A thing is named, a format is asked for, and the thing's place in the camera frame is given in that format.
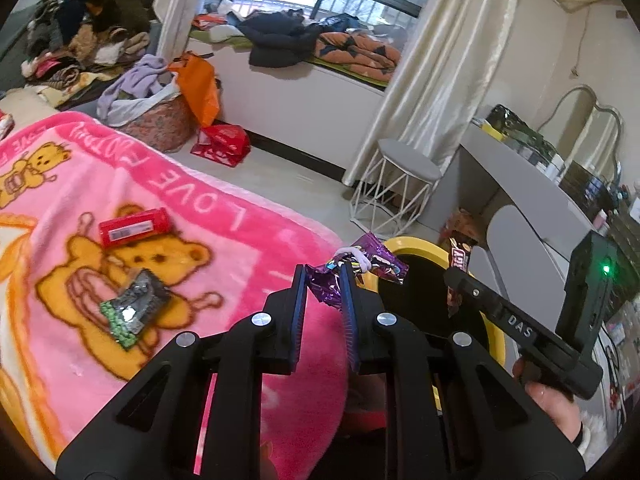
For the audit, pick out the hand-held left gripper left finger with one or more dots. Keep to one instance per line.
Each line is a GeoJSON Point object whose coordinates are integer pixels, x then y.
{"type": "Point", "coordinates": [300, 310]}

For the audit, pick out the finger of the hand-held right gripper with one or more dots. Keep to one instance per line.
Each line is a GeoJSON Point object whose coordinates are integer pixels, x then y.
{"type": "Point", "coordinates": [472, 290]}

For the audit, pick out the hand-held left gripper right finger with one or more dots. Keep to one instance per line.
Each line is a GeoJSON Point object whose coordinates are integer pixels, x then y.
{"type": "Point", "coordinates": [351, 320]}

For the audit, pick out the brown snack wrapper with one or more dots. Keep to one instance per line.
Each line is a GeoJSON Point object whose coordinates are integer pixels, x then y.
{"type": "Point", "coordinates": [460, 255]}

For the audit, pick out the yellow trash bin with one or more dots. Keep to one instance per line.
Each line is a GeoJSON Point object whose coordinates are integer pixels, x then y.
{"type": "Point", "coordinates": [425, 250]}

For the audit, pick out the purple snack wrapper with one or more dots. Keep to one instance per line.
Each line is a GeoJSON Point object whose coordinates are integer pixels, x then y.
{"type": "Point", "coordinates": [382, 260]}

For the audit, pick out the person's right hand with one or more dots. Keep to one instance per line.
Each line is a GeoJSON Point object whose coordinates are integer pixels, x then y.
{"type": "Point", "coordinates": [555, 405]}

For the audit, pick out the orange snack bag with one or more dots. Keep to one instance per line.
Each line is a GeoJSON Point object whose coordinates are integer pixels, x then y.
{"type": "Point", "coordinates": [462, 222]}

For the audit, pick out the pink printed blanket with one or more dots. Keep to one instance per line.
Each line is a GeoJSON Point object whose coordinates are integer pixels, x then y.
{"type": "Point", "coordinates": [225, 240]}

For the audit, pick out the grey dressing table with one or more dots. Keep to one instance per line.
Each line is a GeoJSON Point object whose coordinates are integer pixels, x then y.
{"type": "Point", "coordinates": [525, 170]}

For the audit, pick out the row of cosmetics jars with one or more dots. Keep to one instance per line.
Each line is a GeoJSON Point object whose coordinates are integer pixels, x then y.
{"type": "Point", "coordinates": [520, 135]}

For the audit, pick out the green grey snack wrapper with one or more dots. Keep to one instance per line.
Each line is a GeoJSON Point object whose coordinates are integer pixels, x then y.
{"type": "Point", "coordinates": [135, 305]}

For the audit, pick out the red plastic bag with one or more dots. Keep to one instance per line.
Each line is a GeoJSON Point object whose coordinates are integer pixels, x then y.
{"type": "Point", "coordinates": [220, 142]}

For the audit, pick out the red snack packet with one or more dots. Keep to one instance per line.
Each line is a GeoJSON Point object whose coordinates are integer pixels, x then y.
{"type": "Point", "coordinates": [135, 225]}

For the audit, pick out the patterned laundry basket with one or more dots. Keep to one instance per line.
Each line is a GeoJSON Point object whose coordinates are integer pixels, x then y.
{"type": "Point", "coordinates": [160, 125]}

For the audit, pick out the cream curtain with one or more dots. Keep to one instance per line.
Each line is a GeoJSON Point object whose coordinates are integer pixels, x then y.
{"type": "Point", "coordinates": [440, 60]}
{"type": "Point", "coordinates": [180, 10]}

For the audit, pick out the white cloth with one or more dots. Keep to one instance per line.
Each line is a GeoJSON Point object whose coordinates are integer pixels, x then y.
{"type": "Point", "coordinates": [135, 107]}

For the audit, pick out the orange black patterned quilt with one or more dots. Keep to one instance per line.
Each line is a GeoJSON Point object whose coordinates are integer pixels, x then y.
{"type": "Point", "coordinates": [360, 52]}

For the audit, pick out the black jacket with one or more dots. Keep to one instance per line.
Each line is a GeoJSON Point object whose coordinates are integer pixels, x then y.
{"type": "Point", "coordinates": [280, 40]}

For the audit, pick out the lilac cloth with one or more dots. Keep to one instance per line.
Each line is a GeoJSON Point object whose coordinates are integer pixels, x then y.
{"type": "Point", "coordinates": [135, 77]}

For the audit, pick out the red and white packet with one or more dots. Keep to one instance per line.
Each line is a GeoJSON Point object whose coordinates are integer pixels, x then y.
{"type": "Point", "coordinates": [207, 21]}

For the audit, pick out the pile of clothes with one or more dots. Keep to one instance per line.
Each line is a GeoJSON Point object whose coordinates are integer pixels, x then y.
{"type": "Point", "coordinates": [95, 25]}

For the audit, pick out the grey headboard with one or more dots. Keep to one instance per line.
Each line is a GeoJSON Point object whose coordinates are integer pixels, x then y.
{"type": "Point", "coordinates": [12, 60]}

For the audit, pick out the wavy frame mirror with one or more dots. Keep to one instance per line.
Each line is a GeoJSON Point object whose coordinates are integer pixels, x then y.
{"type": "Point", "coordinates": [575, 115]}

